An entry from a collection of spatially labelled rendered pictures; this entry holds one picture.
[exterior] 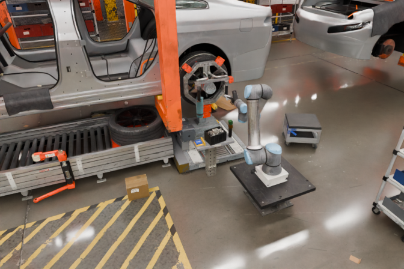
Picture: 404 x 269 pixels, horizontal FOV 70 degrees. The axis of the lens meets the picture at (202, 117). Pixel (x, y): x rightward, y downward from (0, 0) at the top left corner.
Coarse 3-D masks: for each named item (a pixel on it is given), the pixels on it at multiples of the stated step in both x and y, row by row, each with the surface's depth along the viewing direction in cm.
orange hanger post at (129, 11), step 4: (124, 0) 490; (124, 4) 493; (128, 4) 495; (132, 4) 497; (124, 8) 499; (128, 8) 498; (132, 8) 500; (124, 12) 510; (128, 12) 501; (132, 12) 503; (128, 16) 504; (132, 16) 506; (128, 20) 507; (132, 20) 509; (128, 24) 510; (128, 28) 513
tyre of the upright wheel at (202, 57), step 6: (192, 54) 348; (198, 54) 344; (204, 54) 344; (210, 54) 351; (180, 60) 354; (186, 60) 342; (192, 60) 336; (198, 60) 338; (204, 60) 341; (210, 60) 344; (180, 66) 345; (222, 66) 353; (180, 72) 339; (186, 72) 340; (180, 78) 341; (180, 84) 345; (180, 90) 348; (192, 102) 362
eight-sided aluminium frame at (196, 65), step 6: (192, 66) 336; (198, 66) 332; (216, 66) 341; (192, 72) 334; (186, 78) 334; (186, 84) 338; (222, 84) 360; (186, 90) 342; (222, 90) 360; (186, 96) 345; (216, 96) 362; (204, 102) 358; (210, 102) 362
